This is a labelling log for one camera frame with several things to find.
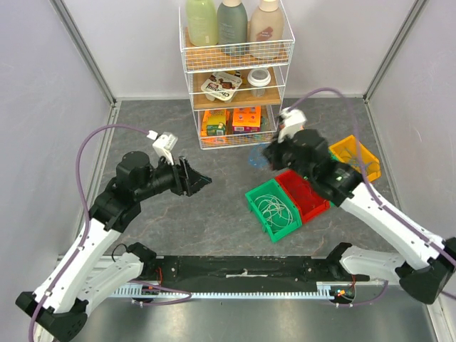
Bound light green bottle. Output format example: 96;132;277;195
185;0;218;47

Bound grey green bottle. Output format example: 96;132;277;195
217;0;248;56

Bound yellow bin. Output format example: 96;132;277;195
329;135;381;182

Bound sponge box in rack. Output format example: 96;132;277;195
202;109;229;137

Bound pink orange box in rack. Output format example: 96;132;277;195
232;106;261;134

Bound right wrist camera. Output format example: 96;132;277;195
277;108;307;143

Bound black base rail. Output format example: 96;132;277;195
142;254;343;293

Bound front green bin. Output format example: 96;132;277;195
245;179;302;243

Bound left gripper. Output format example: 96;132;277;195
135;152;212;201

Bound white cable duct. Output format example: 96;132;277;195
109;283;351;300

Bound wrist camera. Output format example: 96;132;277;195
277;108;307;143
147;130;178;165

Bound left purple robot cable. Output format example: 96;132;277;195
28;123;157;342

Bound rear green bin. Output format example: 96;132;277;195
328;150;340;208

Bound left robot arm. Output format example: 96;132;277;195
16;151;212;341

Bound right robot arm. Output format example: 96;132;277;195
263;129;455;304

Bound green bin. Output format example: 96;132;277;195
245;179;302;243
328;150;340;208

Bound beige brown bottle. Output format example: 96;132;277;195
249;0;284;60

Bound white cable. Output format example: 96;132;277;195
256;194;297;229

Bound clear cup with lid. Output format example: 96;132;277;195
247;68;271;97

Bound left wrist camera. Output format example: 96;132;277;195
147;130;178;165

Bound white wire shelf rack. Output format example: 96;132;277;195
179;1;295;150

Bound red bin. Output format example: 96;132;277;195
274;170;330;224

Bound yogurt cup pack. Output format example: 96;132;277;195
200;71;242;103

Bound green sponges in rack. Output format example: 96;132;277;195
261;116;271;132

